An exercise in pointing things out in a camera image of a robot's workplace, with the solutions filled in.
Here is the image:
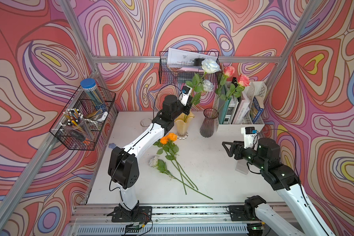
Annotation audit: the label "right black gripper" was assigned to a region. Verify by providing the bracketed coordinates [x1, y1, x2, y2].
[223, 140, 266, 170]

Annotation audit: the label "pink rose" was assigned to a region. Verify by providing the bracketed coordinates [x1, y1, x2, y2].
[219, 75, 250, 101]
[215, 66, 236, 102]

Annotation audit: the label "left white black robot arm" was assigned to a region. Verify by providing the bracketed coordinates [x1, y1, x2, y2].
[108, 93, 193, 211]

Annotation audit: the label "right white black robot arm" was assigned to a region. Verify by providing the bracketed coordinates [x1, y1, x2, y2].
[222, 138, 334, 236]

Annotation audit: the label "yellow ruffled glass vase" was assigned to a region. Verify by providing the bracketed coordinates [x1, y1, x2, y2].
[175, 112, 195, 140]

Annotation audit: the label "purple ribbed glass vase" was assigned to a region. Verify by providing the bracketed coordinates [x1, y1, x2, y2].
[200, 108, 219, 138]

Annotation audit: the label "orange rose right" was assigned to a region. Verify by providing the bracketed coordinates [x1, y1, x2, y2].
[166, 133, 199, 190]

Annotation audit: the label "orange rose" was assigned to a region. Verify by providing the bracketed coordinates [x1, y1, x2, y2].
[153, 135, 187, 194]
[166, 133, 199, 190]

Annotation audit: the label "clear glass vase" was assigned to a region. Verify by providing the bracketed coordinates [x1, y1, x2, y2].
[140, 118, 152, 130]

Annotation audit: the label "blue small box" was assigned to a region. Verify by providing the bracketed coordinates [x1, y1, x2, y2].
[249, 96, 265, 124]

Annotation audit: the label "green folder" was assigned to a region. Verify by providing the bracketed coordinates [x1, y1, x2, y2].
[218, 85, 232, 124]

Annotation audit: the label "white desktop file organizer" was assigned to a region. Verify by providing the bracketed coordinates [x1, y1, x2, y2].
[214, 82, 267, 132]

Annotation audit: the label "orange rose left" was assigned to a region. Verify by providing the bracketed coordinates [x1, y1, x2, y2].
[153, 135, 187, 194]

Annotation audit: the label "white book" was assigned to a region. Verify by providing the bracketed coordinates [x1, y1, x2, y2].
[232, 91, 250, 124]

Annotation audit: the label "black tape roll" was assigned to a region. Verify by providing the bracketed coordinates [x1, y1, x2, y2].
[193, 58, 205, 67]

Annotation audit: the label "white printed paper sheets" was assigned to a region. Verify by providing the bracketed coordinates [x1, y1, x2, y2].
[167, 48, 218, 68]

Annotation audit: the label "blue lid pencil jar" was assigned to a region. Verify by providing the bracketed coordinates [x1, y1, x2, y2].
[80, 78, 107, 112]

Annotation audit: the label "clear cup of pens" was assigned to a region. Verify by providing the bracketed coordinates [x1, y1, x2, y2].
[60, 108, 94, 142]

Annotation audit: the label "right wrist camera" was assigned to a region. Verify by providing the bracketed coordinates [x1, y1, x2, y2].
[241, 126, 258, 148]

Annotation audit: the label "black wire wall basket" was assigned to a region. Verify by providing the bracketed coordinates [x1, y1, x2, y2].
[159, 50, 219, 85]

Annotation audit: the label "black wire pen basket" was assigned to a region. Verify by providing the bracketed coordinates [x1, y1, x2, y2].
[49, 87, 116, 150]

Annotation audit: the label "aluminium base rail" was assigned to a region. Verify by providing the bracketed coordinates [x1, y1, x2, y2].
[62, 203, 305, 236]

